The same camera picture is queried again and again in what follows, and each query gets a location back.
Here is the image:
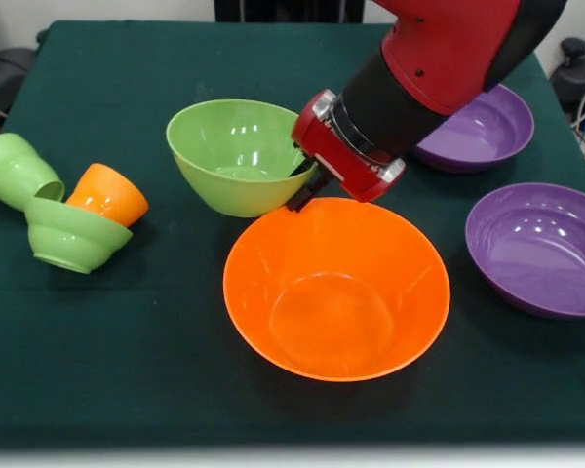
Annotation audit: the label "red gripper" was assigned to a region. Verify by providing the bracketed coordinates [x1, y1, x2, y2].
[286, 88, 407, 214]

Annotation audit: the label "large orange bowl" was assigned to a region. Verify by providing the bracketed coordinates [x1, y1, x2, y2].
[222, 196, 452, 383]

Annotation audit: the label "large green bowl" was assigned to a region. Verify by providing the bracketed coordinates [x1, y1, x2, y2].
[165, 98, 319, 218]

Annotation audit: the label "orange cup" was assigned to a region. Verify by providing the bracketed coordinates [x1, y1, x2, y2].
[64, 162, 150, 229]

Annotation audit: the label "small green bowl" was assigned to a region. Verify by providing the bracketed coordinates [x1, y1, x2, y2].
[23, 196, 135, 275]

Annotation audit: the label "purple bowl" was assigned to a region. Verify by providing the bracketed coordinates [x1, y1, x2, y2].
[411, 83, 535, 175]
[464, 182, 585, 322]

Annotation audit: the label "green cup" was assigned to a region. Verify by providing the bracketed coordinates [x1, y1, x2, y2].
[0, 132, 66, 213]

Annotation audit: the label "dark green tablecloth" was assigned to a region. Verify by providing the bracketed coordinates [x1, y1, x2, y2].
[0, 19, 585, 448]

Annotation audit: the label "grey black machine base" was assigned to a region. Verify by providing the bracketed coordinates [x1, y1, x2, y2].
[0, 46, 38, 118]
[550, 37, 585, 106]

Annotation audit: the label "black cable with plug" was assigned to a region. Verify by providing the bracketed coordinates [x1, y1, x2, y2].
[560, 37, 585, 67]

